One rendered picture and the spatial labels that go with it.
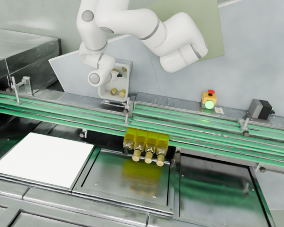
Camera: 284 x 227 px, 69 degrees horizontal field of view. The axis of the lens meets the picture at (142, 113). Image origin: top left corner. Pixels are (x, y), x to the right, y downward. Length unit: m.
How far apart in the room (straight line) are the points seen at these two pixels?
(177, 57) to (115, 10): 0.28
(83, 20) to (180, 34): 0.29
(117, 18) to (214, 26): 0.58
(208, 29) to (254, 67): 0.35
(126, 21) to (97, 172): 0.77
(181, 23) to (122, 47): 0.59
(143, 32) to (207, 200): 0.86
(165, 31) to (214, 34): 0.42
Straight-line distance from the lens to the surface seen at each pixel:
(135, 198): 1.03
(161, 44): 0.68
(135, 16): 0.59
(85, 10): 0.71
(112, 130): 1.22
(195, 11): 1.05
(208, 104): 1.18
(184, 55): 0.76
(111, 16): 0.58
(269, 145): 1.29
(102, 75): 0.93
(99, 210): 0.99
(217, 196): 1.20
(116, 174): 1.11
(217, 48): 1.08
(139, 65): 1.21
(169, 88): 1.24
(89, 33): 0.70
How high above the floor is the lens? 1.89
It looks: 58 degrees down
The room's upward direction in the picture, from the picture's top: 162 degrees counter-clockwise
